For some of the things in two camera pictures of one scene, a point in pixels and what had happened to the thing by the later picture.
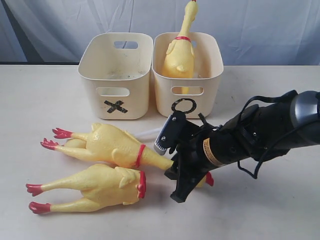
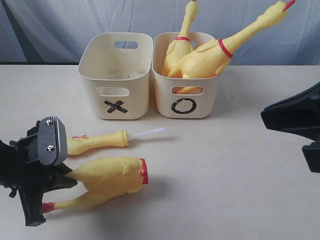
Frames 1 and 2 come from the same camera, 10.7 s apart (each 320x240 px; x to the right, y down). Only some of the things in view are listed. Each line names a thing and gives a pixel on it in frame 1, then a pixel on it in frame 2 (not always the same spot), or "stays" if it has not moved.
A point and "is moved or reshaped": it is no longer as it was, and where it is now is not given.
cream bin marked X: [120, 65] stays
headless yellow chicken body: [101, 185] is moved or reshaped
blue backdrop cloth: [254, 32] stays
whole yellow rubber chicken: [112, 145] -> [206, 60]
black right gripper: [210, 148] -> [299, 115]
